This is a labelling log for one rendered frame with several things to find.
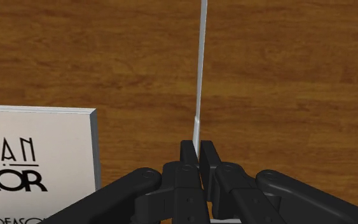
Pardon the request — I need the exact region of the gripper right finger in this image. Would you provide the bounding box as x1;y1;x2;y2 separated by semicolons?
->
199;140;358;224

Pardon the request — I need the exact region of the white book with black lettering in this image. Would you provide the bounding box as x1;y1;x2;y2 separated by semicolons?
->
0;104;102;224

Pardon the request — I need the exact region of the thin white stick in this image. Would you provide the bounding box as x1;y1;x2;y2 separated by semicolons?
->
192;0;209;160

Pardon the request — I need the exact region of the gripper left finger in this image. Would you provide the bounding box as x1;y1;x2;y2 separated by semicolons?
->
39;139;211;224

